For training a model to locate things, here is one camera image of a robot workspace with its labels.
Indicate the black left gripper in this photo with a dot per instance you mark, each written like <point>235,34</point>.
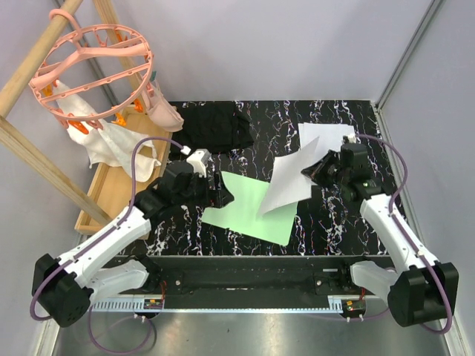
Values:
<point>217,198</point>

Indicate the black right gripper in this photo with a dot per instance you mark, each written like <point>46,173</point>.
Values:
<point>316,173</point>

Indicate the green clipboard folder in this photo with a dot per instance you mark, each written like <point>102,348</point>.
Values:
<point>242,215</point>

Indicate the printed white paper sheet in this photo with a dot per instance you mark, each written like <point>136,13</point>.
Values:
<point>288,184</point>

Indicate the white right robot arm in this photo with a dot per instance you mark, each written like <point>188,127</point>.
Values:
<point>420,289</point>

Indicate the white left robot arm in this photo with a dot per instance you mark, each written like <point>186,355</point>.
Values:
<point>68,285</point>

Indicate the white paper stack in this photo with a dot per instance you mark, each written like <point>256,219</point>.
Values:
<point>330,136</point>

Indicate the black marble pattern mat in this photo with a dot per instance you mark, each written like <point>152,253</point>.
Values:
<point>323,225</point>

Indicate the black cloth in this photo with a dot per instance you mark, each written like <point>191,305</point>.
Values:
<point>218,127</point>

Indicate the pink bra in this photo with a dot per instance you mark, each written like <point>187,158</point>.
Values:
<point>160,111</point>

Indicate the wooden tray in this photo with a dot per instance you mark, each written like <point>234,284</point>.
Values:
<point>111,187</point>

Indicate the white towel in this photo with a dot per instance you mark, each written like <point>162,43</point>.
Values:
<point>112,144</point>

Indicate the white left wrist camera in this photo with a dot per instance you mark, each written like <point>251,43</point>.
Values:
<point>198,160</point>

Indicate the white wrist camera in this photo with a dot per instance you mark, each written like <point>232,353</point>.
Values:
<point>198,160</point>
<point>349,139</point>

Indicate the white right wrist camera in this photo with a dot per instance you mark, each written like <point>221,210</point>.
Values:
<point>349,139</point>

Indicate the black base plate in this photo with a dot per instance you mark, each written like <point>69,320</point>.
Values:
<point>289,283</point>

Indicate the grey slotted cable duct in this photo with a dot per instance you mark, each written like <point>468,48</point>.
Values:
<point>144,305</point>

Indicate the aluminium corner post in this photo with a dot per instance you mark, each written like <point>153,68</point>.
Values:
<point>429,15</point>

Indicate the wooden rack frame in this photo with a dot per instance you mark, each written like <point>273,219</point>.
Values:
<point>42,171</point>

